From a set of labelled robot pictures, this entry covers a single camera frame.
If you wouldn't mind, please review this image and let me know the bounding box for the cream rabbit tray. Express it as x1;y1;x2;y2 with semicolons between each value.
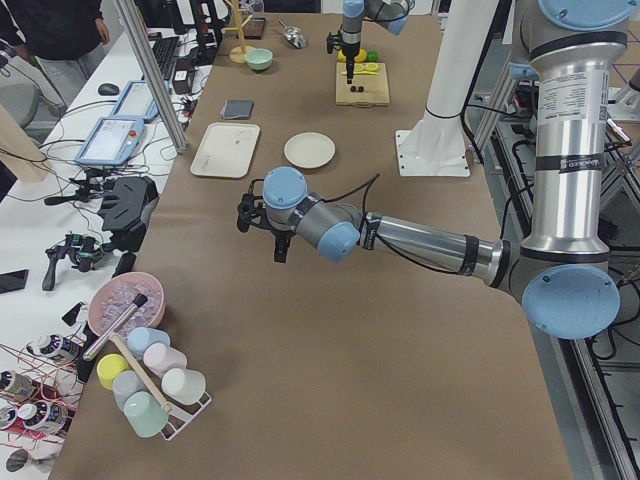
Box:
190;122;260;179

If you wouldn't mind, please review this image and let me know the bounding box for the pink bowl with ice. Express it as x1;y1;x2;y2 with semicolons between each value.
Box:
88;272;165;336

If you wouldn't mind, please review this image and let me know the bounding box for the black keyboard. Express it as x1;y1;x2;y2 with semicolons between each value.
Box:
152;37;180;80

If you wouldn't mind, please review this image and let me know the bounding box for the black computer mouse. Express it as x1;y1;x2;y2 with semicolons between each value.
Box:
98;83;120;96

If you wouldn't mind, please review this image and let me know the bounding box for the blue teach pendant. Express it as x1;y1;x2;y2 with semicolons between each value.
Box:
75;116;145;167
111;80;159;123

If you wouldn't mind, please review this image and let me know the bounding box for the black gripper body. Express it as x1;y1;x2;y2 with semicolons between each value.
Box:
326;30;361;61
236;179;295;240

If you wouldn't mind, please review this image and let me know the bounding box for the yellow plastic knife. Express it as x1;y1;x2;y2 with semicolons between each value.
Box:
339;70;379;76

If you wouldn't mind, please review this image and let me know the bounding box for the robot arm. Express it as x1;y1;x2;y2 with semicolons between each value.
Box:
326;0;415;85
237;1;639;340

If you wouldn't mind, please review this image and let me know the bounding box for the rack of pastel cups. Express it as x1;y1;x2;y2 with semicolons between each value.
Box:
100;332;213;442

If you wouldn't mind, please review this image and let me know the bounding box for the grey folded cloth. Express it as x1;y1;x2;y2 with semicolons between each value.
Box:
220;99;254;120

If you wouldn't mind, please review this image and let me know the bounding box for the aluminium frame post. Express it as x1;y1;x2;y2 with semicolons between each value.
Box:
114;0;187;154

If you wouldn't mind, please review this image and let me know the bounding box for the white column pedestal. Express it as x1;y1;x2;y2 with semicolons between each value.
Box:
396;0;511;177

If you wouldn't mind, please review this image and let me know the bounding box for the wooden cup stand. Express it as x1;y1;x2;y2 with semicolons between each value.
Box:
222;0;254;64

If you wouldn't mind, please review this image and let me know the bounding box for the wooden cutting board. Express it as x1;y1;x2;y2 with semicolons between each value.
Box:
335;62;391;106

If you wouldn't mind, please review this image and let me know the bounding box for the steel scoop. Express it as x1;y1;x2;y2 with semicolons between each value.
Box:
278;19;308;49

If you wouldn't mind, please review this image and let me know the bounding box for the cream round plate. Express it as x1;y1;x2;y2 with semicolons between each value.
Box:
284;132;336;169

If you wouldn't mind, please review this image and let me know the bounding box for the person in dark clothes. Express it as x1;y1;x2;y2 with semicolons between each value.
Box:
1;0;110;60

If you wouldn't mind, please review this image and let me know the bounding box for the mint green bowl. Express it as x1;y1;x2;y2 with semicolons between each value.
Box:
245;48;274;72

